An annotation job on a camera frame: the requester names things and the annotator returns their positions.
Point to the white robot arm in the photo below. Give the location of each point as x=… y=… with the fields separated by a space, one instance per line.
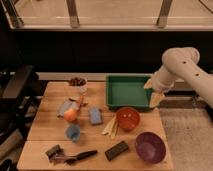
x=180 y=63

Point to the orange round fruit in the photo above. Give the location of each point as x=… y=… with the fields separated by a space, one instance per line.
x=70 y=115

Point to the dark brown rectangular block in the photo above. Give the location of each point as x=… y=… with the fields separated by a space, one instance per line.
x=116 y=150

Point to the white cup with brown contents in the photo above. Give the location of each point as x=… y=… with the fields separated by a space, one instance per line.
x=79 y=83

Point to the blue plastic cup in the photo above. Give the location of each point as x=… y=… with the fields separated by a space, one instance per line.
x=73 y=132

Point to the orange bowl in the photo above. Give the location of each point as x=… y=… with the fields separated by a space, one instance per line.
x=128 y=118

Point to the blue sponge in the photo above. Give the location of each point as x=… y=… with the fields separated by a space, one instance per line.
x=95 y=116

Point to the green plastic bin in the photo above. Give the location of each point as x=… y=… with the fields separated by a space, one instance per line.
x=122 y=91

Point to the purple bowl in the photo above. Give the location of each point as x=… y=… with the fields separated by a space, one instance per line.
x=150 y=147

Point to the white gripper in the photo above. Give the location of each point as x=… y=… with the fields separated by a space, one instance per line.
x=162 y=81

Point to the black chair frame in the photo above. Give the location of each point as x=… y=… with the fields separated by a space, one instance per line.
x=11 y=116

